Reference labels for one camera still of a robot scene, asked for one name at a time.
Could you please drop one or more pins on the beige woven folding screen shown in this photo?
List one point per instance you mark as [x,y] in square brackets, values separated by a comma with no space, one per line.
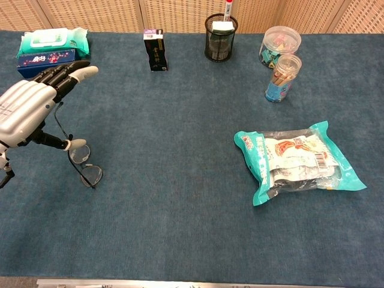
[90,15]

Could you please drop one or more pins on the black wire-frame eyeglasses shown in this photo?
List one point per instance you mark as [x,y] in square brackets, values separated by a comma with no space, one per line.
[90,177]

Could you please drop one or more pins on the white note pad block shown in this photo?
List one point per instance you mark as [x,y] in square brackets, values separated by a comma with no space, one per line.
[223,26]

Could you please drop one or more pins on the black carton with purple top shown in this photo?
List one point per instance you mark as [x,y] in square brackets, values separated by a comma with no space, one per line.
[156,54]

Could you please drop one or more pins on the white marker with red cap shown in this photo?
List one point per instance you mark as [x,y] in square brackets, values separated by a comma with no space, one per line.
[228,10]

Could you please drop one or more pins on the green wet wipes pack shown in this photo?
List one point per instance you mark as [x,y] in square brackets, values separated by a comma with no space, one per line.
[54,39]

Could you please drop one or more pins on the dark blue printed box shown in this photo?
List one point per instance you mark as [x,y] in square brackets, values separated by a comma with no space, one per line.
[45,58]

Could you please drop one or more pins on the black mesh pen holder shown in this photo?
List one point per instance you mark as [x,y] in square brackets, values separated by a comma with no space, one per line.
[220,45]

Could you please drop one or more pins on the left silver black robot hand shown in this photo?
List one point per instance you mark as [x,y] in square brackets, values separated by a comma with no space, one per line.
[24,111]

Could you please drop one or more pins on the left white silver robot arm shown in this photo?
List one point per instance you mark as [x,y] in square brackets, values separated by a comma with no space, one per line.
[3,162]

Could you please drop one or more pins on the aluminium table edge rail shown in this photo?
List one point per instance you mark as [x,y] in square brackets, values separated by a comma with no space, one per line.
[180,284]

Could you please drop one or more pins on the wide clear jar of clips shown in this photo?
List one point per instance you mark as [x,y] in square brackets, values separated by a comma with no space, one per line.
[279,42]

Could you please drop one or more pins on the slim clear jar blue label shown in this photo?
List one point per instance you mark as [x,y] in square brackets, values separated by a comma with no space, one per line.
[282,78]

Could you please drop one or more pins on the teal clear snack bag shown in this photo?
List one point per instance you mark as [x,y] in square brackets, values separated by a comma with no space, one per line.
[300,162]

